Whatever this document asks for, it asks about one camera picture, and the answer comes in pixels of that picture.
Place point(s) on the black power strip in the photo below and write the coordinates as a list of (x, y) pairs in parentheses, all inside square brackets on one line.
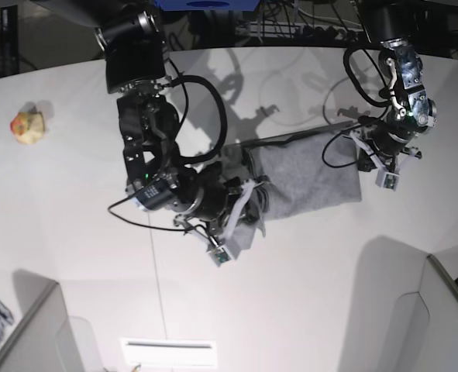
[(329, 34)]

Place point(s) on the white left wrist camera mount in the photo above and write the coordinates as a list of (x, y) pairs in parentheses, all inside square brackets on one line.
[(388, 180)]

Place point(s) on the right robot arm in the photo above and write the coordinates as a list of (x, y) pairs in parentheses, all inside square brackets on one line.
[(131, 36)]

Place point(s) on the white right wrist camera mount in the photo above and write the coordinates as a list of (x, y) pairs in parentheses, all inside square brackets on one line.
[(215, 225)]

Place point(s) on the crumpled yellow red paper ball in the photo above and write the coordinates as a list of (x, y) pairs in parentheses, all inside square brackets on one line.
[(28, 127)]

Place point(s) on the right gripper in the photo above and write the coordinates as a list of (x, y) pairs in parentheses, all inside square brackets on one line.
[(213, 181)]

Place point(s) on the grey partition panel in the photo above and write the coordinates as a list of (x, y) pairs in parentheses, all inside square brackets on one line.
[(43, 340), (403, 319)]

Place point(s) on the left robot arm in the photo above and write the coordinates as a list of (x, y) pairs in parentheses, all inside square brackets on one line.
[(411, 112)]

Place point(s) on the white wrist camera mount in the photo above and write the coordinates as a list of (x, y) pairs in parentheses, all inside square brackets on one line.
[(388, 180), (215, 225)]

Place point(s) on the blue box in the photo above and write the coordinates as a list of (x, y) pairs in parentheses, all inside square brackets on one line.
[(202, 5)]

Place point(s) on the grey T-shirt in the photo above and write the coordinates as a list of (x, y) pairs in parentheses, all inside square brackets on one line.
[(302, 176)]

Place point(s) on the right grey partition panel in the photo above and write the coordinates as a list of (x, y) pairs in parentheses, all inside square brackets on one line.
[(403, 319)]

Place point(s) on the left grey partition panel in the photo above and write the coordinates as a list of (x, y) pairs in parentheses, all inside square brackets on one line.
[(43, 340)]

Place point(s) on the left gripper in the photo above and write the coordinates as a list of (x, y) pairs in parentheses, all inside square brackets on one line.
[(379, 148)]

